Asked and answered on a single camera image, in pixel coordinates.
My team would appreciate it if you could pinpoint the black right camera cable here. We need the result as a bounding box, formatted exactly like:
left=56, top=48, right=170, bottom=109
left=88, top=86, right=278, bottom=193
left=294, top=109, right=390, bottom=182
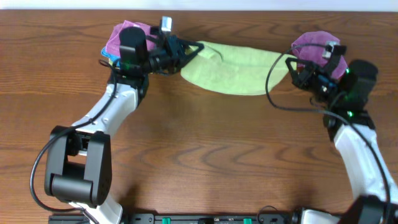
left=265, top=42, right=392, bottom=212

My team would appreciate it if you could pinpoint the folded purple cloth on stack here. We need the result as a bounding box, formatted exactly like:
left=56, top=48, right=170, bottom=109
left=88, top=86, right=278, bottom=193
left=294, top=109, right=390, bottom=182
left=105, top=20, right=156, bottom=56

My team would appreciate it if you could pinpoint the light green microfiber cloth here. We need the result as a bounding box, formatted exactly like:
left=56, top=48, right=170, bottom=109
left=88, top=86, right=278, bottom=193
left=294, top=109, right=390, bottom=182
left=180, top=41, right=292, bottom=96

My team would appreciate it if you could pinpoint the crumpled purple cloth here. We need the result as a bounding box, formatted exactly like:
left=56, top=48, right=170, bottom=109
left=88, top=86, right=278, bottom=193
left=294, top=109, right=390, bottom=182
left=291, top=31, right=348, bottom=80

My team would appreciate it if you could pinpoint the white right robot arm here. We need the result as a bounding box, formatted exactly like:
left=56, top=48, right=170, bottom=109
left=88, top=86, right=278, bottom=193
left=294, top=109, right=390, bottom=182
left=285, top=58, right=397, bottom=223

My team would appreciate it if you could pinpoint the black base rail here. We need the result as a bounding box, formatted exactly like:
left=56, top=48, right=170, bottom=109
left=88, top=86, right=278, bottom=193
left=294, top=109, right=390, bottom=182
left=47, top=212, right=343, bottom=224

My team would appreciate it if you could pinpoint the folded blue cloth in stack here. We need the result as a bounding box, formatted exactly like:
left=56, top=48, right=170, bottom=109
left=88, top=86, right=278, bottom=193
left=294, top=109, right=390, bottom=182
left=101, top=47, right=120, bottom=62

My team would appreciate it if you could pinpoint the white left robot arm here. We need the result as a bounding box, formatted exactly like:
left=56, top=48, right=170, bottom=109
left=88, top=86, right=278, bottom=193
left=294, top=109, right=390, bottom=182
left=41, top=27, right=205, bottom=223

